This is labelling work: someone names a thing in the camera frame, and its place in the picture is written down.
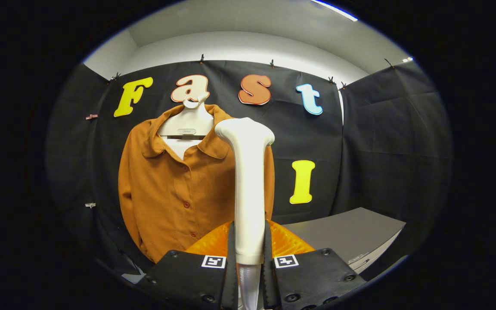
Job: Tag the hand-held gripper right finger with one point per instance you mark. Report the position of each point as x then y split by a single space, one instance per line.
312 280

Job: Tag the small red clip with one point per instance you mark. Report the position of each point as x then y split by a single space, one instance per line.
91 116

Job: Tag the black backdrop cloth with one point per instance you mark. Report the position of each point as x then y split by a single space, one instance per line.
381 142

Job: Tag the white garment steamer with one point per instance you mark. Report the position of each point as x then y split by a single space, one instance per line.
248 193

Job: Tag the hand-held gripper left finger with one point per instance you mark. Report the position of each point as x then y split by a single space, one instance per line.
187 280

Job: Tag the orange button shirt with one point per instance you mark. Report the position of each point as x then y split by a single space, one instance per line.
166 202

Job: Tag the small ceiling light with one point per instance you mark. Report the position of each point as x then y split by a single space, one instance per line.
407 59

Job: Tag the small silver clip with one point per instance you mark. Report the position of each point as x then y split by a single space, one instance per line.
90 205

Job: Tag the white mannequin torso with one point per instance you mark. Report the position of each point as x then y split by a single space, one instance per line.
187 118

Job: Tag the grey cabinet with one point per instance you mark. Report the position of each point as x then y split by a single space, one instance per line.
342 232

